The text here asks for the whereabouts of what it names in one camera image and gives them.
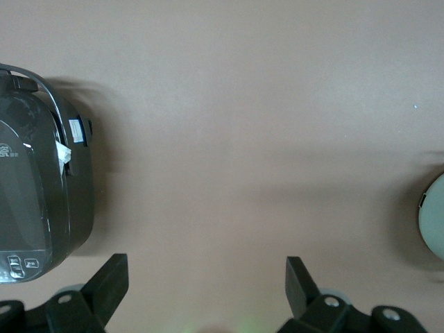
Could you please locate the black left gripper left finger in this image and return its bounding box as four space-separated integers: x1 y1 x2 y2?
0 253 130 333

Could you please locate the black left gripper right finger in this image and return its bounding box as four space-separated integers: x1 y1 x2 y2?
277 256 426 333

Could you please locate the black rice cooker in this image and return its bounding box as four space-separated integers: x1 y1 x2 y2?
0 62 96 285

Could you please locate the steel pot with grey handles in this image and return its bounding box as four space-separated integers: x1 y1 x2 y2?
417 172 444 263

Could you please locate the brown table mat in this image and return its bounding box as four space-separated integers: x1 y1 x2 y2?
0 0 444 333

